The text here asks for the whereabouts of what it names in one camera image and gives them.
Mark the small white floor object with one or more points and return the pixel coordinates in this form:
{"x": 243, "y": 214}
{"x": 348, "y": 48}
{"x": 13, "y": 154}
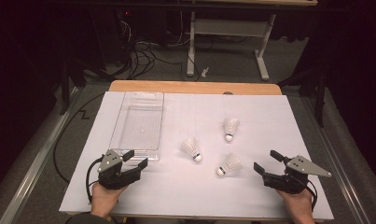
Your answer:
{"x": 205, "y": 72}

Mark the black tripod stand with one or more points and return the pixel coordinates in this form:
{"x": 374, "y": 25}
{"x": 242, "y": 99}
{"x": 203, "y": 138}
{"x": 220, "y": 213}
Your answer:
{"x": 65, "y": 87}
{"x": 320, "y": 99}

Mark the metal floor rail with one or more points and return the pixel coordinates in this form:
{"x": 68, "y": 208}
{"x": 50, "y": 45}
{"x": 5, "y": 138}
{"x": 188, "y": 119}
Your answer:
{"x": 36, "y": 161}
{"x": 338, "y": 174}

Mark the person's right hand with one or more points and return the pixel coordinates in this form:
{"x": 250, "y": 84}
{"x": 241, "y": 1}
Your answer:
{"x": 299, "y": 207}

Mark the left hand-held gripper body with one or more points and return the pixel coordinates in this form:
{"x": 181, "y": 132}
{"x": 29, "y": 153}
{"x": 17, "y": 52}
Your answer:
{"x": 109, "y": 161}

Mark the white metal desk frame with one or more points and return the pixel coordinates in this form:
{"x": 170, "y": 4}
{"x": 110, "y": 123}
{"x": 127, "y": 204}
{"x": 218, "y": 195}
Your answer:
{"x": 229, "y": 27}

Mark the white feather shuttlecock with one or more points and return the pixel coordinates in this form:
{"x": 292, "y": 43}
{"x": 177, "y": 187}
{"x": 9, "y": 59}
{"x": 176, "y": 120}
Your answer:
{"x": 231, "y": 126}
{"x": 190, "y": 146}
{"x": 232, "y": 164}

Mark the person's left hand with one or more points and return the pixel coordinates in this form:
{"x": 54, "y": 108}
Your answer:
{"x": 103, "y": 200}

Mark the black device with red light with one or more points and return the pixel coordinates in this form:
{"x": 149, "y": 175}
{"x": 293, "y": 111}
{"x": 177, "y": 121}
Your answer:
{"x": 126, "y": 18}

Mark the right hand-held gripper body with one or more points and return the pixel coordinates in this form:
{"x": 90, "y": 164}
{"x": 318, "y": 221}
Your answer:
{"x": 296, "y": 182}

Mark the clear plastic container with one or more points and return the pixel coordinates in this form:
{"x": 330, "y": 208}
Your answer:
{"x": 139, "y": 124}

